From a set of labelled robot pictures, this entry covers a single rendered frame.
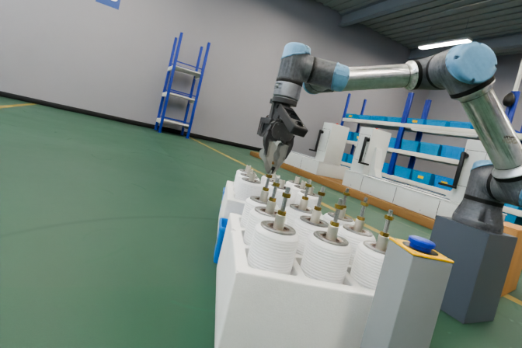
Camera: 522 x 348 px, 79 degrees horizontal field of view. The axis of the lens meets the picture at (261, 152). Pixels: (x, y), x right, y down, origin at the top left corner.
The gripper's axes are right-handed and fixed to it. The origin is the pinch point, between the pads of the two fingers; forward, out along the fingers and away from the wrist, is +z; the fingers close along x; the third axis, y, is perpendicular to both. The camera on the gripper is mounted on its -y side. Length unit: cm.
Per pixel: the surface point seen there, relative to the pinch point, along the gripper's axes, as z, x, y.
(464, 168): -21, -227, 68
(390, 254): 5.5, -0.3, -41.3
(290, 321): 24.1, 7.1, -30.2
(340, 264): 12.7, -1.9, -30.3
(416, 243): 2.0, -0.9, -44.8
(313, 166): 17, -230, 259
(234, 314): 24.5, 17.3, -26.2
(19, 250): 34, 55, 21
